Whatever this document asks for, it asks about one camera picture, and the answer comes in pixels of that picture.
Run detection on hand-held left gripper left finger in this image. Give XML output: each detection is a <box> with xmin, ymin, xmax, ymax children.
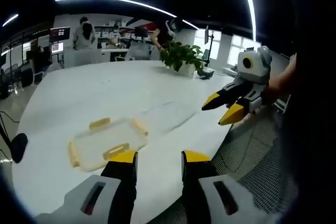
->
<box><xmin>34</xmin><ymin>150</ymin><xmax>139</xmax><ymax>224</ymax></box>

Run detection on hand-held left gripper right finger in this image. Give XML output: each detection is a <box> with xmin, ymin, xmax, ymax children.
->
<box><xmin>181</xmin><ymin>150</ymin><xmax>277</xmax><ymax>224</ymax></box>

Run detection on clear lid with yellow buckles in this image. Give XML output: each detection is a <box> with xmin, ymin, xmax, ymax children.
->
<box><xmin>67</xmin><ymin>116</ymin><xmax>149</xmax><ymax>172</ymax></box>

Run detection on clear plastic buckle box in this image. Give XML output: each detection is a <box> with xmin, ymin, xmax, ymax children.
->
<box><xmin>135</xmin><ymin>100</ymin><xmax>198</xmax><ymax>133</ymax></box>

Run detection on black monitor base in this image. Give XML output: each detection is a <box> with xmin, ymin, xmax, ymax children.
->
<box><xmin>196</xmin><ymin>67</ymin><xmax>215</xmax><ymax>81</ymax></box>

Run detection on black mesh chair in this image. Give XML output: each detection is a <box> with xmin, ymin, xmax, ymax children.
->
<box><xmin>212</xmin><ymin>115</ymin><xmax>301</xmax><ymax>216</ymax></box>

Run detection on green potted plant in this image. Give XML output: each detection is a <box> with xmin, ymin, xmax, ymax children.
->
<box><xmin>159</xmin><ymin>41</ymin><xmax>208</xmax><ymax>76</ymax></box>

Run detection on curved ceiling light strip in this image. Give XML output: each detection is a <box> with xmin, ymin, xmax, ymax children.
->
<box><xmin>236</xmin><ymin>0</ymin><xmax>257</xmax><ymax>41</ymax></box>

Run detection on person's dark clothing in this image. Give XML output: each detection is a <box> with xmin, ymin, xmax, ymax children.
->
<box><xmin>275</xmin><ymin>48</ymin><xmax>336</xmax><ymax>224</ymax></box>

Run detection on black oval pad on stand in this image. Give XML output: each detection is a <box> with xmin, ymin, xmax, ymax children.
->
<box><xmin>9</xmin><ymin>132</ymin><xmax>29</xmax><ymax>164</ymax></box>

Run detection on grey office chair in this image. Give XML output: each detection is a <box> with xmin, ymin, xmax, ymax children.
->
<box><xmin>124</xmin><ymin>38</ymin><xmax>154</xmax><ymax>61</ymax></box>

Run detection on long ceiling light strip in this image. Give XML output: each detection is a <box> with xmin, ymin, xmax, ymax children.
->
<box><xmin>54</xmin><ymin>0</ymin><xmax>200</xmax><ymax>30</ymax></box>

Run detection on screen on floor stand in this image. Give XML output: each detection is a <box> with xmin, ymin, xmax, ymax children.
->
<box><xmin>49</xmin><ymin>26</ymin><xmax>71</xmax><ymax>68</ymax></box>

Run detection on short ceiling light strip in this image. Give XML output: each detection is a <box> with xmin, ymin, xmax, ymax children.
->
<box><xmin>2</xmin><ymin>13</ymin><xmax>20</xmax><ymax>28</ymax></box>

